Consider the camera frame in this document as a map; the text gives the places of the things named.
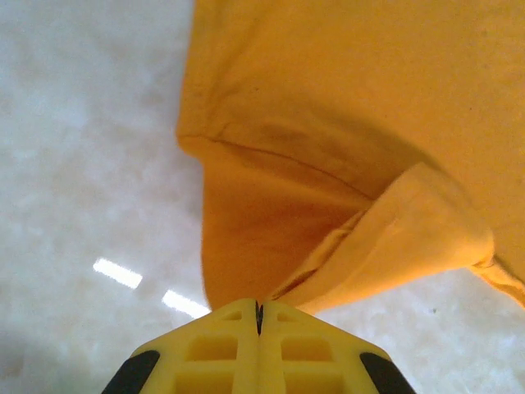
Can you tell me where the yellow t-shirt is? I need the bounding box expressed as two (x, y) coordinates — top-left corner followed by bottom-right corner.
(175, 0), (525, 317)

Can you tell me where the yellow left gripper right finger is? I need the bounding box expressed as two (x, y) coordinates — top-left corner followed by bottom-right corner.
(258, 300), (415, 394)

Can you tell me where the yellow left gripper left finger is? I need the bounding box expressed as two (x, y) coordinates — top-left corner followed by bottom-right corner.
(102, 298), (260, 394)

